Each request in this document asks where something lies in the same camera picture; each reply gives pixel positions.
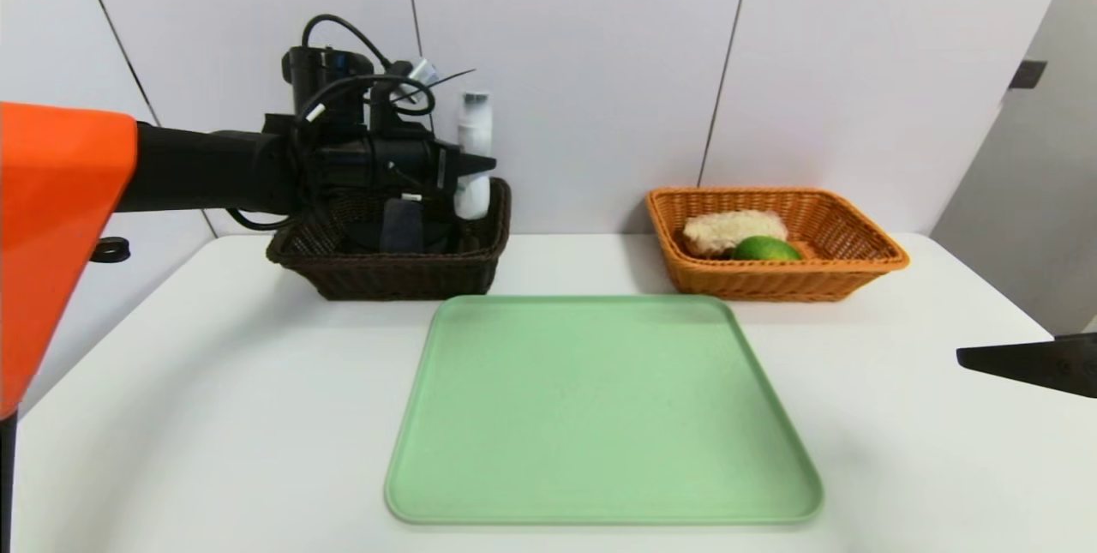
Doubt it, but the light grey left wrist camera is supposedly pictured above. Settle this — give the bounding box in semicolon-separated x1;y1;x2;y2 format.
401;57;441;93

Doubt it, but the orange wicker basket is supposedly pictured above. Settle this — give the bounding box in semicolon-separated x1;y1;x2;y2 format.
645;187;910;304

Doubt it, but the grey fabric pouch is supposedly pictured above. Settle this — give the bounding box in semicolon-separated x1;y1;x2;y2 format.
381;197;426;255

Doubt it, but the dark brown wicker basket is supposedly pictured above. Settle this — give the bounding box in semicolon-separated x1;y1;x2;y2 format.
267;177;513;302

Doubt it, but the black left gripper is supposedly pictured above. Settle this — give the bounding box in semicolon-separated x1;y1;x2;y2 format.
369;136;497;195

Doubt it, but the light green plastic tray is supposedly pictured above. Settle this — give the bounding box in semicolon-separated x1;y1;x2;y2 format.
385;294;824;526

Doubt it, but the green lime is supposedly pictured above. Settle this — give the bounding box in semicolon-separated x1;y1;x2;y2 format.
732;236;804;262

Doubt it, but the thin black zip tie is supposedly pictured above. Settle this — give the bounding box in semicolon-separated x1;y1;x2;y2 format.
427;68;477;96

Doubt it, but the white bottle with clear cap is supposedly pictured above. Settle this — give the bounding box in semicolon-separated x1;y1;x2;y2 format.
453;91;495;220

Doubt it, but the black left camera cable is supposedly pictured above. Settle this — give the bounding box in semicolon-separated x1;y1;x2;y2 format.
301;14;435;117

